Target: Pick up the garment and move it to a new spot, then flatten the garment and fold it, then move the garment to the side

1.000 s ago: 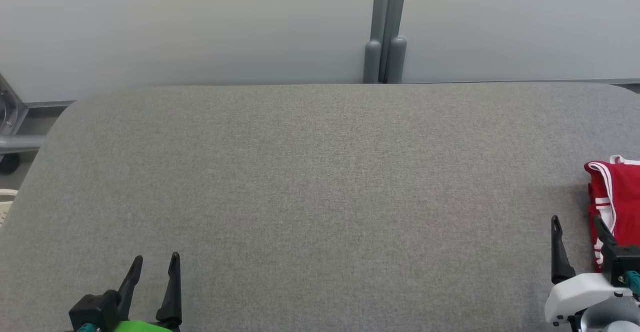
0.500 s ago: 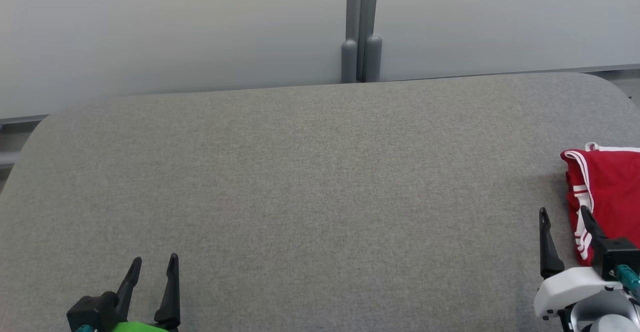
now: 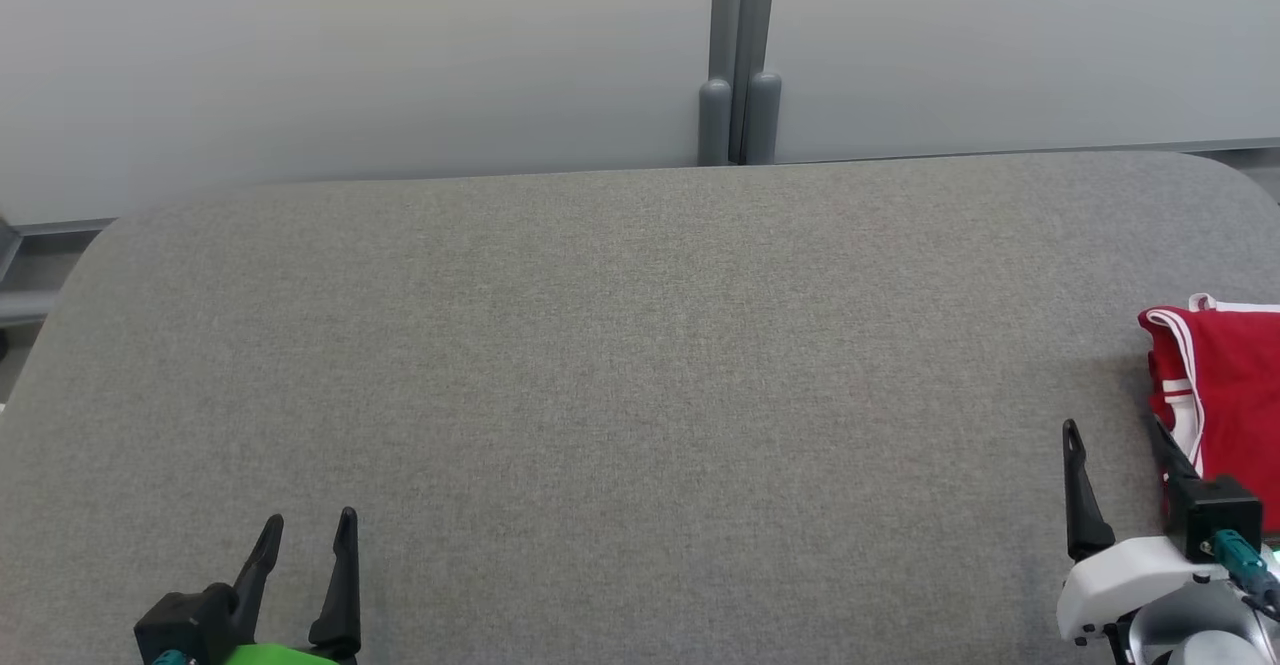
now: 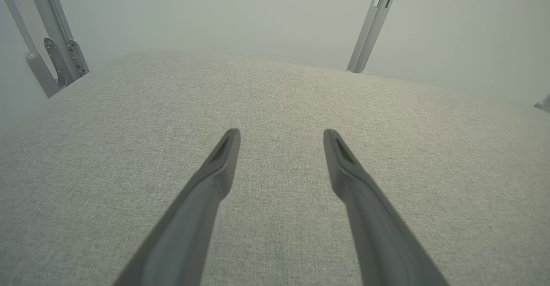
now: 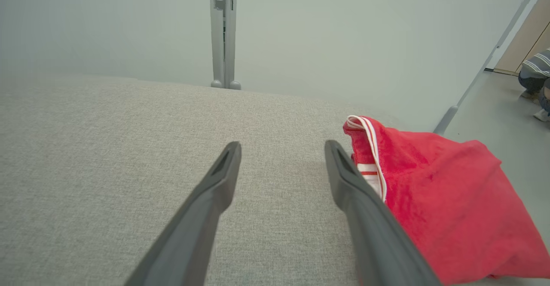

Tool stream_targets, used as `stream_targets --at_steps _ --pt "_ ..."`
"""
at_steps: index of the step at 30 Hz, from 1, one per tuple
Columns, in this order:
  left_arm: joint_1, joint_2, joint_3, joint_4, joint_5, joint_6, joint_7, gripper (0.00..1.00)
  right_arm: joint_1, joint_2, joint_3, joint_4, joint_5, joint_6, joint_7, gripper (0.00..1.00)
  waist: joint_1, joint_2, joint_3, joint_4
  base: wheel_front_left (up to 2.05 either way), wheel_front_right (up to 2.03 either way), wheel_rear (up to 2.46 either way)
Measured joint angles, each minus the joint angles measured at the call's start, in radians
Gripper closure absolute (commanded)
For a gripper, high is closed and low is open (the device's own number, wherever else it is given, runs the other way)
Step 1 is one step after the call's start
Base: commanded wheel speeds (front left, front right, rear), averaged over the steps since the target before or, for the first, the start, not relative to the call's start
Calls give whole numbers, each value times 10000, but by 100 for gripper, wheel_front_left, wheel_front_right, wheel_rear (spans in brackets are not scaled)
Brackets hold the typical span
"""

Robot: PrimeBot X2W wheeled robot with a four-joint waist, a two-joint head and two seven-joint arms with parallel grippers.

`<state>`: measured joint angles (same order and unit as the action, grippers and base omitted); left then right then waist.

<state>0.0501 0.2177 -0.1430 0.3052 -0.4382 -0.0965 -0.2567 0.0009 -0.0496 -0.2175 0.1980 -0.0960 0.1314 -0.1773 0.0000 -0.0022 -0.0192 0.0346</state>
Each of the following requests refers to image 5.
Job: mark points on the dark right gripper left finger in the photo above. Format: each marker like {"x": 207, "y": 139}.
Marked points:
{"x": 189, "y": 234}

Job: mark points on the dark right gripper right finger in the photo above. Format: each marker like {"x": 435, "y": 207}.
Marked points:
{"x": 378, "y": 243}

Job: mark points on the red garment with white stripes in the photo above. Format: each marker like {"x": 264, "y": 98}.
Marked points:
{"x": 451, "y": 204}

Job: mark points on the person in striped shirt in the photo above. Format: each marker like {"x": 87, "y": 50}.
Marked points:
{"x": 537, "y": 73}

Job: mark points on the beige wooden door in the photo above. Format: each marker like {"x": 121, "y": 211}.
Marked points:
{"x": 526, "y": 41}

